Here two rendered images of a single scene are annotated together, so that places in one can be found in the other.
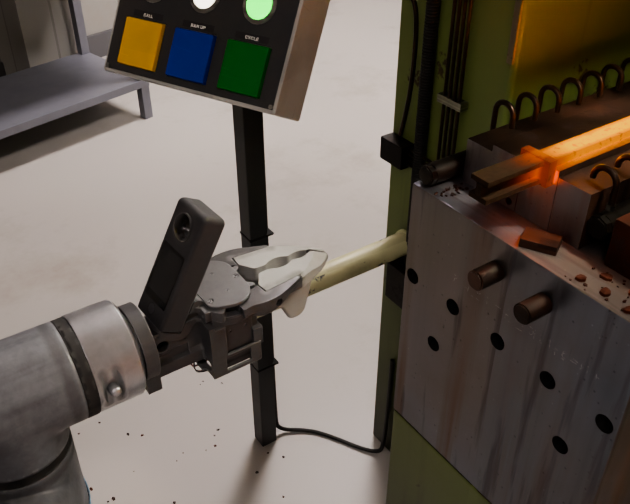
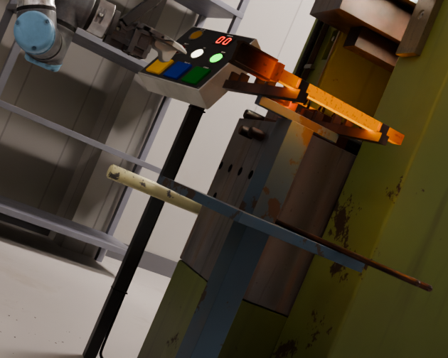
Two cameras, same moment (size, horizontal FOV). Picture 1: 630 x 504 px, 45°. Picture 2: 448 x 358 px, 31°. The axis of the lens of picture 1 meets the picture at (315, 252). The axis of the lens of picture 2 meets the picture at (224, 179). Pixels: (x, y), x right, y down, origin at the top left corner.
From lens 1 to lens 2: 1.71 m
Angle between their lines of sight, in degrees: 39
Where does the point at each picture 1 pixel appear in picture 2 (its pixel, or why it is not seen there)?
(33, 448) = (69, 11)
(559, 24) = not seen: hidden behind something
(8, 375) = not seen: outside the picture
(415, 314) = (213, 186)
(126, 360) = (109, 11)
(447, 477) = (187, 280)
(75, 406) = (88, 8)
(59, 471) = (67, 30)
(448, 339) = (221, 187)
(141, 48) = (158, 66)
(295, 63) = (217, 80)
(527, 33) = not seen: hidden behind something
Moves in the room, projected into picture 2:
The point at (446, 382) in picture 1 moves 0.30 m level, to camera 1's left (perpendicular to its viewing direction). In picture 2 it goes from (210, 214) to (119, 174)
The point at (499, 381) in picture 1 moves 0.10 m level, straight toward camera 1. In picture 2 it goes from (232, 192) to (213, 184)
